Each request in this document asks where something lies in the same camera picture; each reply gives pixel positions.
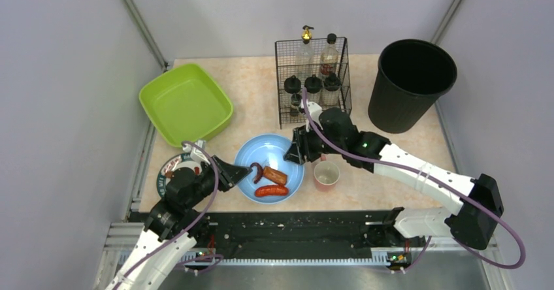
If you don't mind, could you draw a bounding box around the blue plate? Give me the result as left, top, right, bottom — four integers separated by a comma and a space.
234, 134, 305, 204

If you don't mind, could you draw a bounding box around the black pepper grinder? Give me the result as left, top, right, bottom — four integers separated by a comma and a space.
322, 72, 341, 106

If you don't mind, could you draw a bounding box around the clear jar black lid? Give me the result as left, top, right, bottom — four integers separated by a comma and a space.
284, 75, 302, 95
304, 74, 323, 104

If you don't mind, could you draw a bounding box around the small dark spice bottle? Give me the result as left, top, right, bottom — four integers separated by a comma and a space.
289, 93, 302, 117

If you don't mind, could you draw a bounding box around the black wire basket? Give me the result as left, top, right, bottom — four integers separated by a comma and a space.
274, 37, 351, 126

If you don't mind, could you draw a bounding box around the brown sauce bottle black cap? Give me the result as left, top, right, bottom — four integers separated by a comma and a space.
319, 33, 339, 79

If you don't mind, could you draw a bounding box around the clear bottle gold pump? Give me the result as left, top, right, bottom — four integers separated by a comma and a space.
295, 25, 314, 81

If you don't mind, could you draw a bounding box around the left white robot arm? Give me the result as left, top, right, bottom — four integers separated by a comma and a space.
107, 155, 252, 289

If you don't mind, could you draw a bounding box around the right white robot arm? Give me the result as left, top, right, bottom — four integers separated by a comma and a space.
284, 101, 504, 250

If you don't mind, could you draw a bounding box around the orange sausage piece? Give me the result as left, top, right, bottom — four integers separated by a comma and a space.
263, 166, 288, 185

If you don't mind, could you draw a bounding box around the dark red chili pepper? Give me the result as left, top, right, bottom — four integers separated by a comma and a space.
250, 162, 263, 184

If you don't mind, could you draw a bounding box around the white green rimmed plate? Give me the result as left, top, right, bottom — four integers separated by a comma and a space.
156, 153, 201, 198

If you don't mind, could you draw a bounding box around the pink mug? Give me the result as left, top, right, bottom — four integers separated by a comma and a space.
313, 155, 340, 192

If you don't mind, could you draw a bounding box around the red sausage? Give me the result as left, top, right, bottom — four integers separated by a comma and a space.
254, 185, 289, 197

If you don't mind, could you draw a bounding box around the green plastic tub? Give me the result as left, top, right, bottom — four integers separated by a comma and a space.
138, 63, 234, 148

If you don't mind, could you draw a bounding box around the black trash bin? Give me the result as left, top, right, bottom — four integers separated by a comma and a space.
368, 39, 457, 134

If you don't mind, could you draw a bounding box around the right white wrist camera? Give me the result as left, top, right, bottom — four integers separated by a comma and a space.
301, 101, 323, 132

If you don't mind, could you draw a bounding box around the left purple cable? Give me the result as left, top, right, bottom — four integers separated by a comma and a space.
112, 140, 221, 290

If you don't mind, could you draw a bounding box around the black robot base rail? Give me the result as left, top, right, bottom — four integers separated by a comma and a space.
191, 210, 425, 260

